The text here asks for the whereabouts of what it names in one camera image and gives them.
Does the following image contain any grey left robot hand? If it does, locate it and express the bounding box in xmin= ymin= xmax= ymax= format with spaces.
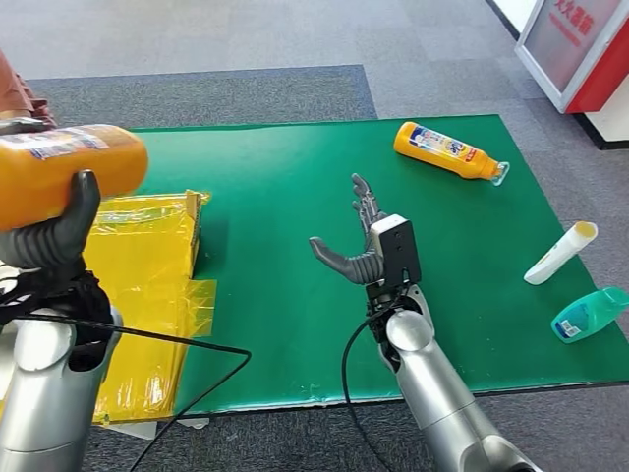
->
xmin=0 ymin=170 xmax=103 ymax=275

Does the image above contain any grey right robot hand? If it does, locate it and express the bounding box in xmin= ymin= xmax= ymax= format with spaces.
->
xmin=309 ymin=172 xmax=390 ymax=288

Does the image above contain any orange detergent bottle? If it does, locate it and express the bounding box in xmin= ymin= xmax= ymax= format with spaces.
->
xmin=0 ymin=123 xmax=149 ymax=234
xmin=392 ymin=121 xmax=511 ymax=188

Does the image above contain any white tube bottle yellow cap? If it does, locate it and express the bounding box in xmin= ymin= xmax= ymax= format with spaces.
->
xmin=523 ymin=220 xmax=600 ymax=286

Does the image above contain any teal plastic bottle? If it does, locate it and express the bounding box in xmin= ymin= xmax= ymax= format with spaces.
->
xmin=551 ymin=287 xmax=629 ymax=344

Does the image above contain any yellow plastic-lined cardboard box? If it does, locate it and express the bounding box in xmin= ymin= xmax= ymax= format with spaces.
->
xmin=81 ymin=189 xmax=218 ymax=426

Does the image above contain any green table mat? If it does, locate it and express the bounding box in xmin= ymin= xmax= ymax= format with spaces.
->
xmin=91 ymin=114 xmax=629 ymax=418

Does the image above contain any person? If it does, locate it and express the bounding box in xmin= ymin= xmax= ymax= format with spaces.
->
xmin=0 ymin=48 xmax=59 ymax=135

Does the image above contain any red and white cabinet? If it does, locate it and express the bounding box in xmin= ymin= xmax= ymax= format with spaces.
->
xmin=514 ymin=0 xmax=629 ymax=151

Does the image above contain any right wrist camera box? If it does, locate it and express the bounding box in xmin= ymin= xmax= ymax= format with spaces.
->
xmin=370 ymin=213 xmax=423 ymax=288

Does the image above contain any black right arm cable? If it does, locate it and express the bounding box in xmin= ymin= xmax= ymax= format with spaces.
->
xmin=340 ymin=296 xmax=394 ymax=472

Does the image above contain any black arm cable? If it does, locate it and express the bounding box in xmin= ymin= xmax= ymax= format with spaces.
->
xmin=0 ymin=312 xmax=252 ymax=472
xmin=340 ymin=296 xmax=394 ymax=472

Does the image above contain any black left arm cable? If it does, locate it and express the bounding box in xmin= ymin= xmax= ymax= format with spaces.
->
xmin=0 ymin=312 xmax=252 ymax=472

